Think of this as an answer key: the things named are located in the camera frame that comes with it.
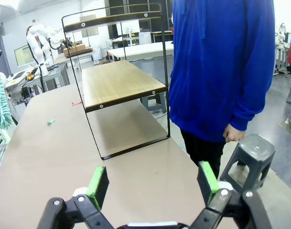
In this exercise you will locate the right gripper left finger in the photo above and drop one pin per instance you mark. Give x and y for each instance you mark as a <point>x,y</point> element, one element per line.
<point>95,190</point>

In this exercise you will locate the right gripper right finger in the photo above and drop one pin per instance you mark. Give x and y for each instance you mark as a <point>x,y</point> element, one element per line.
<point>209,183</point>

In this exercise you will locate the teal chenille duster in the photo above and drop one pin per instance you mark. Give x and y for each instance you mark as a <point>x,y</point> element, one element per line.
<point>1,102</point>

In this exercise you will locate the person's left forearm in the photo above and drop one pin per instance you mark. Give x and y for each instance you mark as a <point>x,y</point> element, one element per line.
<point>252,107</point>

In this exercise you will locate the person's left hand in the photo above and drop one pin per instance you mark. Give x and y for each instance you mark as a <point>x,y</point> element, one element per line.
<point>234,134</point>

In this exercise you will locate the white cluttered side desk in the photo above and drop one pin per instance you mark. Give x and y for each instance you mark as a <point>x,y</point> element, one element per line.
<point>19,78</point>

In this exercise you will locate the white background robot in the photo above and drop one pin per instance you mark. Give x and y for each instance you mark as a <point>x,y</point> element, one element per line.
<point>37,45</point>

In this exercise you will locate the grey plastic stool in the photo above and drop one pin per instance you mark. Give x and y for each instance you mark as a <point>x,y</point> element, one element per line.
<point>156,102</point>
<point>254,152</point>

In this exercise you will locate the brown box on tray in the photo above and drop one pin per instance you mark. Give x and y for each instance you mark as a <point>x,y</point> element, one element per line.
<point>76,48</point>

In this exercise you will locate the green paper scrap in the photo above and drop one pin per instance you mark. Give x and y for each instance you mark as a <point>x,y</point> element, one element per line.
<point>50,122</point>

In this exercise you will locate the green white plastic piece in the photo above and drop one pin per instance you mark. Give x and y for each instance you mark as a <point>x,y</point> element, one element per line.
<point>3,138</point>

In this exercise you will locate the red paper scrap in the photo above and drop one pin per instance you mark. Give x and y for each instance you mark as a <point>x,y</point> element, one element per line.
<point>76,103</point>

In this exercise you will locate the person in blue hoodie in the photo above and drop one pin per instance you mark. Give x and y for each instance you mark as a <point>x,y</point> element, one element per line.
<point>219,59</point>

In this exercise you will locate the white background table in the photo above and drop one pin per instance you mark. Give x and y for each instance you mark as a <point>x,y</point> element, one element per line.
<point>140,48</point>

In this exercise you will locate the grey aluminium frame bench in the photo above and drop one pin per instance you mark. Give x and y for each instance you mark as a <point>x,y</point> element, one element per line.
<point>54,76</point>

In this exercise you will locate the black frame wooden shelf rack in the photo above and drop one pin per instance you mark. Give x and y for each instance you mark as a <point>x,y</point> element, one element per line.
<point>119,81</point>

